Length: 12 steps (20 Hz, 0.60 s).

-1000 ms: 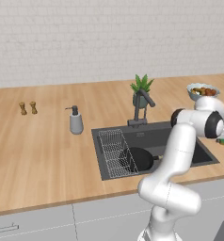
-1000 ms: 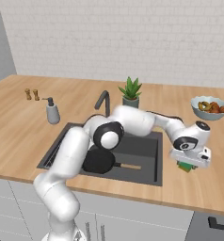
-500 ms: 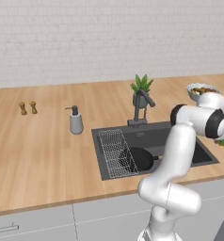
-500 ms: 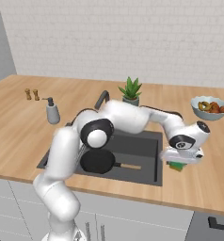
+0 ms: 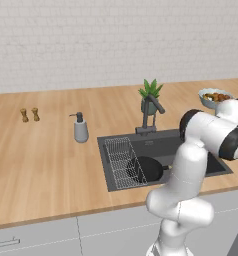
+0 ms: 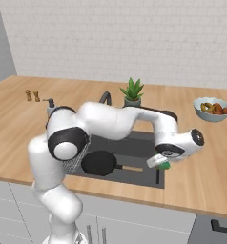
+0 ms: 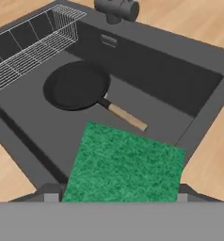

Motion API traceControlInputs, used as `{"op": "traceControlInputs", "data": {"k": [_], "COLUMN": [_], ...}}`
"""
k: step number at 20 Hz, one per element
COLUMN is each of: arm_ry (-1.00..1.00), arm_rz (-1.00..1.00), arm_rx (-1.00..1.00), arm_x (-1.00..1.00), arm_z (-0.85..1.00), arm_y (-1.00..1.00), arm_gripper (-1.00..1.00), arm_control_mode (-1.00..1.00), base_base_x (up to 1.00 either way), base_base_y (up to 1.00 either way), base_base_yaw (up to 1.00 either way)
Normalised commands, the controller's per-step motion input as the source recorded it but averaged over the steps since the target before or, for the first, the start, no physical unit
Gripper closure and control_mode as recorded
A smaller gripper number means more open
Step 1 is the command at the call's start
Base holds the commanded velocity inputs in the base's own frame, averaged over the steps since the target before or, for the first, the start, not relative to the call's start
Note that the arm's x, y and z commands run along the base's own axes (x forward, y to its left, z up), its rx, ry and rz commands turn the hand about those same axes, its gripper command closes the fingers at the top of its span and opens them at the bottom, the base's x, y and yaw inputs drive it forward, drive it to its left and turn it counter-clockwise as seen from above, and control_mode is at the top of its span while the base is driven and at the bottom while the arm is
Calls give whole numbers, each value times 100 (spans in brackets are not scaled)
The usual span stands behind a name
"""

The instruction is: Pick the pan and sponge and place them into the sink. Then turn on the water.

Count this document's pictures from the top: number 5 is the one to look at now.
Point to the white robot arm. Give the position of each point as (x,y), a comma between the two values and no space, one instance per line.
(194,156)

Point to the dark grey sink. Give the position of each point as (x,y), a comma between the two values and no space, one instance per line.
(157,144)

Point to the black pan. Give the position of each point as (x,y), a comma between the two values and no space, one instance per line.
(147,168)

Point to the dark grey tap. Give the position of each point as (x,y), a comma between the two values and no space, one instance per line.
(147,116)

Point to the grey soap dispenser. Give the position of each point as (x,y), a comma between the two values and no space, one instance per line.
(80,129)

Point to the green potted plant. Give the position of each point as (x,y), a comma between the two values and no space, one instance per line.
(151,95)

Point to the wooden pepper shaker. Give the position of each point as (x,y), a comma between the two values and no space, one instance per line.
(35,114)

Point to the bowl of fruit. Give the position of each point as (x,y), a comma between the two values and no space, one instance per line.
(213,97)

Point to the grey cupboard front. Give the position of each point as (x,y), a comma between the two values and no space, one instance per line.
(124,230)

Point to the grey drawer front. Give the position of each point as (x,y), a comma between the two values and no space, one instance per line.
(34,238)

